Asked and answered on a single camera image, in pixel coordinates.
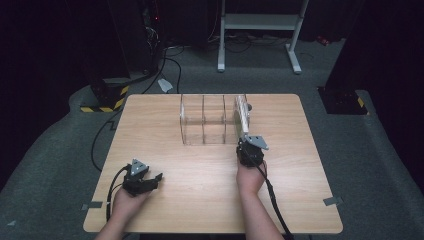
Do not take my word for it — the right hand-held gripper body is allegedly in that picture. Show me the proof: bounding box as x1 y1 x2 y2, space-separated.
235 134 270 168

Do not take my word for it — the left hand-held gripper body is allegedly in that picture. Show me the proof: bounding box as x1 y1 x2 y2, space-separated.
122 158 158 197

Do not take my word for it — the green and white packet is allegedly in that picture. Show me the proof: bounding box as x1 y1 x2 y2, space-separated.
233 95 251 140

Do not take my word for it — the clear acrylic divided organizer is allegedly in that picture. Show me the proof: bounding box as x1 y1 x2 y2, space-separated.
179 93 251 147

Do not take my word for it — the person's left hand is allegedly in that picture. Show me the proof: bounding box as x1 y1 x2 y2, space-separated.
111 188 152 222

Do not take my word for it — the person's right hand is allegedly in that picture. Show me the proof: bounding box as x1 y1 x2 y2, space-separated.
235 159 268 197

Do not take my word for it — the black stand with striped base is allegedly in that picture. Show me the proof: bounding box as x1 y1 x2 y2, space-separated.
79 74 131 114
317 86 370 116

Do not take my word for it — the white metal stand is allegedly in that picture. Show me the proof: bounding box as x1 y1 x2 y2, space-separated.
216 0 310 75

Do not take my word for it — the small red object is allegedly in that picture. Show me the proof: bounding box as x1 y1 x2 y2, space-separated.
315 35 332 47

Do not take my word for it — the dark computer tower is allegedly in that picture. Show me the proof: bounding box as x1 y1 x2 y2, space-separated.
106 0 165 76

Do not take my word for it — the left hand-held gripper black cable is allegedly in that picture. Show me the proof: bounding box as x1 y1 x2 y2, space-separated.
105 164 133 223

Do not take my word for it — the hand-held gripper black cable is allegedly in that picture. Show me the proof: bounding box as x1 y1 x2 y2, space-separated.
253 162 295 240
105 164 133 223

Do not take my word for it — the right hand-held gripper black cable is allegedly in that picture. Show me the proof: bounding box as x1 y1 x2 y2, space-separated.
253 162 295 240

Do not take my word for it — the black floor cable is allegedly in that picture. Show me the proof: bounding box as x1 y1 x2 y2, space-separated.
90 109 124 173
142 46 185 95

